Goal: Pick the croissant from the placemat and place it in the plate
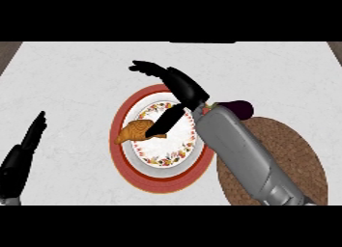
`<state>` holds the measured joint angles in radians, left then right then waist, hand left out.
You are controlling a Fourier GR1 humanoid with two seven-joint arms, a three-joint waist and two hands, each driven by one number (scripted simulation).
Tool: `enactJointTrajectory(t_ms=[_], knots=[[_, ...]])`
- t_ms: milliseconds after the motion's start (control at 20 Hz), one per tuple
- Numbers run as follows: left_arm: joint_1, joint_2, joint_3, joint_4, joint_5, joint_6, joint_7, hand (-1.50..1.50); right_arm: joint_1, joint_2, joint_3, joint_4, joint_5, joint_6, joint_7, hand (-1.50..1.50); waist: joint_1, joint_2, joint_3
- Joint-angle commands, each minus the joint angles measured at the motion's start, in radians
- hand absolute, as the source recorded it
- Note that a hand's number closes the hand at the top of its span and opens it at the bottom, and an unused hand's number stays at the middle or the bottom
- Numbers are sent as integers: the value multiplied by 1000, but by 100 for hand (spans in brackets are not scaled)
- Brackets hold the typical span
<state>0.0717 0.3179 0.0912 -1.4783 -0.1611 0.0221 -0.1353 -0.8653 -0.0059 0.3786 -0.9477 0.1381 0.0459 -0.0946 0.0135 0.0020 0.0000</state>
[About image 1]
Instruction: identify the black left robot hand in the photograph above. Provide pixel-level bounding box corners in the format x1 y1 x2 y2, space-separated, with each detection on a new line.
0 110 48 202

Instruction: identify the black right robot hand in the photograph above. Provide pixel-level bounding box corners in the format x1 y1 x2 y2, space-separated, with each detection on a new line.
128 60 210 138

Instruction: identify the golden brown croissant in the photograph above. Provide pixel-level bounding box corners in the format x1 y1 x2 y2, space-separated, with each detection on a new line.
111 119 168 145

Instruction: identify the white floral rimmed plate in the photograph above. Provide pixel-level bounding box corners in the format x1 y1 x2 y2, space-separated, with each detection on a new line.
119 93 201 179

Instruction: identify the red round placemat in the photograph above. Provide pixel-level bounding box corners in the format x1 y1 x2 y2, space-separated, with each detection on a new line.
107 83 216 195

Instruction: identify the brown woven round placemat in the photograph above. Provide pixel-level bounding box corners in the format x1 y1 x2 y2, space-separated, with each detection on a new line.
215 116 328 206

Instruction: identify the dark purple eggplant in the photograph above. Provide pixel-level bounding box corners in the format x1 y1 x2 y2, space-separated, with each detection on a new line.
204 99 255 122

